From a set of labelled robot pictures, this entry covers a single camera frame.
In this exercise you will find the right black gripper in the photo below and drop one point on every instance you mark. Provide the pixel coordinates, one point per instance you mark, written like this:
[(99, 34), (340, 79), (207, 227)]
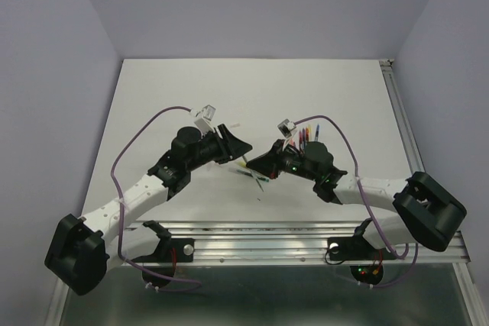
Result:
[(270, 162)]

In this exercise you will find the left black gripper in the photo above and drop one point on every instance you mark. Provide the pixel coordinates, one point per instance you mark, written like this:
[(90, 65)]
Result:
[(229, 146)]

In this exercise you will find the green black pen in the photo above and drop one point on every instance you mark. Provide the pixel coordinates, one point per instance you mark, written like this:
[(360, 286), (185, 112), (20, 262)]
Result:
[(246, 173)]

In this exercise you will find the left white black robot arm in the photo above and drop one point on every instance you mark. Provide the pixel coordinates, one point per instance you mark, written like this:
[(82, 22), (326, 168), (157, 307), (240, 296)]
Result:
[(78, 253)]

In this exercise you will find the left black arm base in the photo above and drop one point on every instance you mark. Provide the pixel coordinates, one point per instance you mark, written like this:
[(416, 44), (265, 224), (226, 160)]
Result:
[(153, 243)]

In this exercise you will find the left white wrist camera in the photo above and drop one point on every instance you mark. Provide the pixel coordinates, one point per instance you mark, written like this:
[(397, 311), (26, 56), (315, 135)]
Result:
[(202, 118)]

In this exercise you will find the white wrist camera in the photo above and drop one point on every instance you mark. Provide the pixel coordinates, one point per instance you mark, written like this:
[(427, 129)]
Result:
[(202, 118), (288, 129)]

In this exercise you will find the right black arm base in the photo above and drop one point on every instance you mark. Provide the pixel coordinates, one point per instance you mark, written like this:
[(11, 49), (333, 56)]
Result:
[(356, 248)]

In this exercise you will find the grey white slim pen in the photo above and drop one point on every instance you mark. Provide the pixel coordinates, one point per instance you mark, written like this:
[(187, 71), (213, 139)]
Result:
[(253, 175)]

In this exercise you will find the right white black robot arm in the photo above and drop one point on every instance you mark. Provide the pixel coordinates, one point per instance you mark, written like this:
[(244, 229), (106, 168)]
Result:
[(421, 210)]

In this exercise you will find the aluminium rail frame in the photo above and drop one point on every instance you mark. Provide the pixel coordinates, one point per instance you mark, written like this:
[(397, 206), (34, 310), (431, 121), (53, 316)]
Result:
[(258, 273)]

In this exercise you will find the yellow highlighter pen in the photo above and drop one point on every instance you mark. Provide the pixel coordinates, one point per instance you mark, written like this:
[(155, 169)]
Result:
[(309, 133)]

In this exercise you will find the right side aluminium rail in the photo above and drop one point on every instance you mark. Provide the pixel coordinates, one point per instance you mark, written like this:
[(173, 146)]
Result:
[(406, 133)]

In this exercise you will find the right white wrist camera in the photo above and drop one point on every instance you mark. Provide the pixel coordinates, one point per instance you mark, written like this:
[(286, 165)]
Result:
[(288, 129)]

